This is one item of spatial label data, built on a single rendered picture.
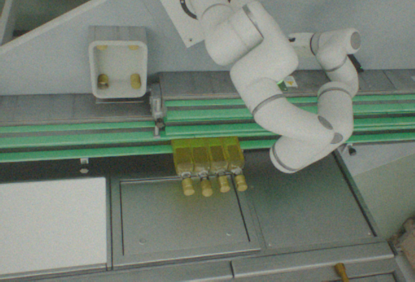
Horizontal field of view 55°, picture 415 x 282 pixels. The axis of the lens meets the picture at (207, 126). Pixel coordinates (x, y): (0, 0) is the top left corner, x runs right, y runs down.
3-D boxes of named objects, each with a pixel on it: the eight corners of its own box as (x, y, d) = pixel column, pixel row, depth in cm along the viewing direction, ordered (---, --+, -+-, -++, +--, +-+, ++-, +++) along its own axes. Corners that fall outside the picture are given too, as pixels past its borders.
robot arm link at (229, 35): (190, 21, 104) (202, 54, 93) (231, -12, 101) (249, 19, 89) (211, 45, 110) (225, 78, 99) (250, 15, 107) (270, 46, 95)
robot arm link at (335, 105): (305, 70, 98) (272, 105, 109) (301, 134, 84) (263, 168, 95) (359, 99, 101) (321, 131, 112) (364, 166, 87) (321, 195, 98)
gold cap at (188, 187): (181, 184, 130) (183, 196, 127) (182, 177, 128) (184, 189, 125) (192, 183, 131) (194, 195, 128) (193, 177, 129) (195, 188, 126)
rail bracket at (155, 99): (150, 120, 140) (153, 148, 131) (152, 83, 128) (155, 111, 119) (159, 120, 140) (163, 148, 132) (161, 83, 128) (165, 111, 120)
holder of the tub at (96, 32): (94, 92, 143) (94, 107, 138) (89, 25, 123) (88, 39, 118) (143, 91, 147) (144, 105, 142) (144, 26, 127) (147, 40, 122)
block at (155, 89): (148, 103, 143) (150, 117, 138) (149, 83, 136) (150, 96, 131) (158, 103, 144) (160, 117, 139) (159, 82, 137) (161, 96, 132)
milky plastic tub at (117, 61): (93, 82, 139) (93, 98, 133) (88, 25, 123) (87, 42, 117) (144, 80, 143) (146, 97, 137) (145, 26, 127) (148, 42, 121)
